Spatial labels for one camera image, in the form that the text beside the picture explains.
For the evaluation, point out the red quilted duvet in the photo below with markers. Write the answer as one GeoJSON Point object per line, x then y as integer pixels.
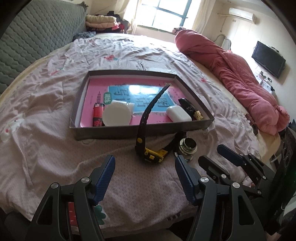
{"type": "Point", "coordinates": [237, 77]}

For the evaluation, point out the folded clothes pile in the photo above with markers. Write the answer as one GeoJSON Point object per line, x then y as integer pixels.
{"type": "Point", "coordinates": [110, 23]}

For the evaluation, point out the silver metal door knob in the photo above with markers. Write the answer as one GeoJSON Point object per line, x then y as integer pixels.
{"type": "Point", "coordinates": [187, 147]}

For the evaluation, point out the white metal chair frame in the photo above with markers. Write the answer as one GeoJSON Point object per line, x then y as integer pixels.
{"type": "Point", "coordinates": [223, 42]}

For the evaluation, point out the white air conditioner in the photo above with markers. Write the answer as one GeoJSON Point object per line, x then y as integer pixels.
{"type": "Point", "coordinates": [242, 14]}

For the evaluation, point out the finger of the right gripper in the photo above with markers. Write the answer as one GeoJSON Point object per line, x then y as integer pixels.
{"type": "Point", "coordinates": [260, 174]}
{"type": "Point", "coordinates": [222, 177]}

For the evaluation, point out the window with dark frame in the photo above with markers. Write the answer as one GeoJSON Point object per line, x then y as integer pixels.
{"type": "Point", "coordinates": [163, 14]}

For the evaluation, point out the grey quilted headboard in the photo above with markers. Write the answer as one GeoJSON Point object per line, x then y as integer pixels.
{"type": "Point", "coordinates": [39, 29]}

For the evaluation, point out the black and gold lipstick box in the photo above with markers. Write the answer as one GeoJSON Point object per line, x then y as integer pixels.
{"type": "Point", "coordinates": [190, 109]}

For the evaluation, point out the shallow grey cardboard box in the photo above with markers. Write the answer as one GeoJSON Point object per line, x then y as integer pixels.
{"type": "Point", "coordinates": [130, 131]}

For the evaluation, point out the black flat television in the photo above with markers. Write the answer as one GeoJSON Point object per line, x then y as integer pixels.
{"type": "Point", "coordinates": [268, 58]}

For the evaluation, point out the red and black lighter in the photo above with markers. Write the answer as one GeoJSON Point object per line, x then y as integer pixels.
{"type": "Point", "coordinates": [97, 114]}

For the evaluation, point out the white earbuds case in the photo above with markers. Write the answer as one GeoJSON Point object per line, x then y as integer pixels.
{"type": "Point", "coordinates": [177, 114]}

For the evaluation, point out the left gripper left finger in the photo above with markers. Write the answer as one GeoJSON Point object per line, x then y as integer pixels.
{"type": "Point", "coordinates": [51, 220]}

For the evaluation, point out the black and yellow wristwatch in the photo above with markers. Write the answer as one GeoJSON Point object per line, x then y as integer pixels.
{"type": "Point", "coordinates": [144, 130]}

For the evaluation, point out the white pill bottle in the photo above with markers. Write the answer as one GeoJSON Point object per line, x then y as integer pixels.
{"type": "Point", "coordinates": [130, 105]}

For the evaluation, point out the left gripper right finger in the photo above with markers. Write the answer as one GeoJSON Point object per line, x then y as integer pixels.
{"type": "Point", "coordinates": [224, 211]}

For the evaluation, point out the white plastic jar lid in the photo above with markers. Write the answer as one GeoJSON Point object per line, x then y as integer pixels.
{"type": "Point", "coordinates": [117, 114]}

